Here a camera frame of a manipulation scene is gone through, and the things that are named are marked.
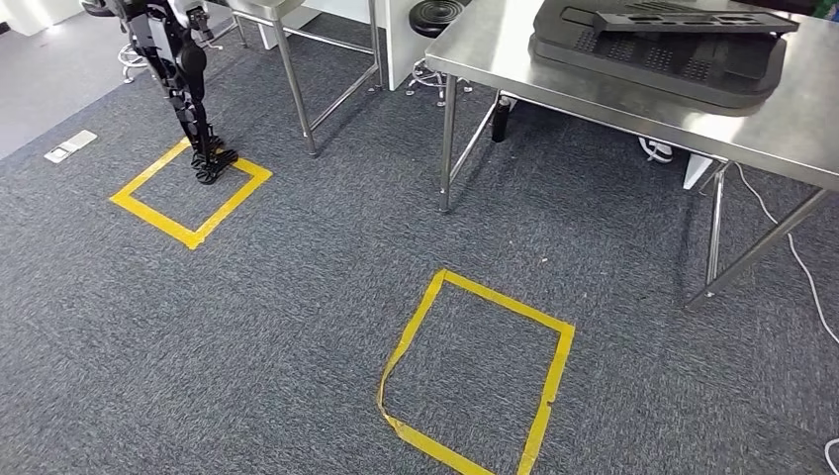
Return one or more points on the black round ribbed disc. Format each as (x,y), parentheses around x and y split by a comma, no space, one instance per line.
(436,14)

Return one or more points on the black plastic engine cover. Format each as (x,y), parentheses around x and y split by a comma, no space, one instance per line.
(655,72)

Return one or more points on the black cylindrical bottle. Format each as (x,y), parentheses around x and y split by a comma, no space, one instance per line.
(500,121)

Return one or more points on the steel workbench table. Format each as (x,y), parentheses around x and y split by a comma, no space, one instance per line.
(491,59)
(291,78)

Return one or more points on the black plastic bracket part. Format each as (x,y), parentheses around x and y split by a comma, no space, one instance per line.
(754,25)

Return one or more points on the black humanoid robot leg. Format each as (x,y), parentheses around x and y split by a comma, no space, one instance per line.
(183,85)

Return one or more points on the chrome stool base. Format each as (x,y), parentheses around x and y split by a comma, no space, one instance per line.
(131,62)
(432,82)

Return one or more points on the yellow floor tape square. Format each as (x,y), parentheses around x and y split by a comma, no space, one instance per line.
(550,387)
(151,216)

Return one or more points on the metal floor outlet plate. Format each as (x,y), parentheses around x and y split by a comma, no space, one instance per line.
(69,147)

